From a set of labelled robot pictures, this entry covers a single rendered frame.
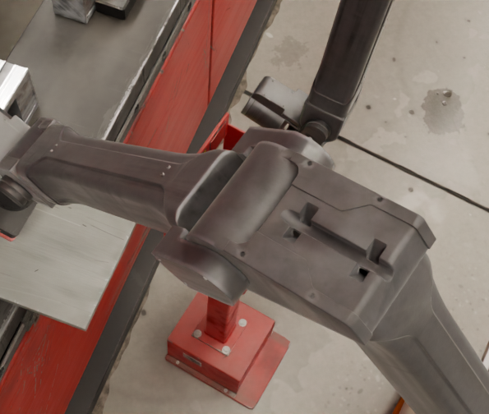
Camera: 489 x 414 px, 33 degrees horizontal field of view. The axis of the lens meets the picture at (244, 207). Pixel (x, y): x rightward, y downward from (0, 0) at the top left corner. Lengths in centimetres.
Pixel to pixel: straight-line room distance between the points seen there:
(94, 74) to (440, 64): 145
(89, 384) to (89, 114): 85
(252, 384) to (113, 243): 103
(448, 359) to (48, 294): 61
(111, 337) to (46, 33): 86
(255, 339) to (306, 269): 149
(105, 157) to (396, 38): 201
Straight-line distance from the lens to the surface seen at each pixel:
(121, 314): 203
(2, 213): 98
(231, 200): 48
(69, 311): 102
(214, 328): 186
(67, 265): 104
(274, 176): 48
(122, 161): 62
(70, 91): 133
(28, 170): 77
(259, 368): 202
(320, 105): 107
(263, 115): 115
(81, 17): 140
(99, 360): 199
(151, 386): 202
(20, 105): 125
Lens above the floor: 195
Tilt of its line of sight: 62 degrees down
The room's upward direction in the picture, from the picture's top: 8 degrees clockwise
